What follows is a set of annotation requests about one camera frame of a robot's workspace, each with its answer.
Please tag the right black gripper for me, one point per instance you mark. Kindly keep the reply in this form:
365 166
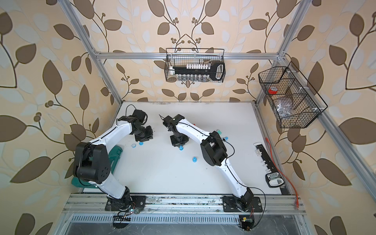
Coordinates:
175 143

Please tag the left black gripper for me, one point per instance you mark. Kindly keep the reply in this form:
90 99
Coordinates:
149 134

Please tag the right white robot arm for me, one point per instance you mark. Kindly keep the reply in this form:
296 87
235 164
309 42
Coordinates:
214 153

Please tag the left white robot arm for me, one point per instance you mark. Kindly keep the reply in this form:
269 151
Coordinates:
91 159

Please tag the green cloth bag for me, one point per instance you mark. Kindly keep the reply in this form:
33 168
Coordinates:
114 157

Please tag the black white tool in basket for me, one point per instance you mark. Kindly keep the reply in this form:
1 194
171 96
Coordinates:
212 71

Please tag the handheld label device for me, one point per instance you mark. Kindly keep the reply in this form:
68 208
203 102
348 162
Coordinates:
272 177

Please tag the red tape roll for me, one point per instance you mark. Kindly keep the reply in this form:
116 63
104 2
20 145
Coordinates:
273 90

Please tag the clear plastic bag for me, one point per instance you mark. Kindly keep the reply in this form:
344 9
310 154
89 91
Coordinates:
285 107

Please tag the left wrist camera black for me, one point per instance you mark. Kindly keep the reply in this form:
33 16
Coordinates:
141 116

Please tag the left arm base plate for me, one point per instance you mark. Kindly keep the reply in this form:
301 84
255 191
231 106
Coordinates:
125 202

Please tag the black wire basket back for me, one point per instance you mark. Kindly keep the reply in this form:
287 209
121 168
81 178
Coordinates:
183 56

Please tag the black wire basket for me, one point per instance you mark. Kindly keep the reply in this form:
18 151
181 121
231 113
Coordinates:
183 56
292 84

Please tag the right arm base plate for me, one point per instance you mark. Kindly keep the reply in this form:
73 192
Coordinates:
233 204

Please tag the aluminium rail front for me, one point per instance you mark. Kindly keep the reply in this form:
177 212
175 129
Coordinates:
184 204

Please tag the black wire basket right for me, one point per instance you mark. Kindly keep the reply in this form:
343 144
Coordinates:
292 84

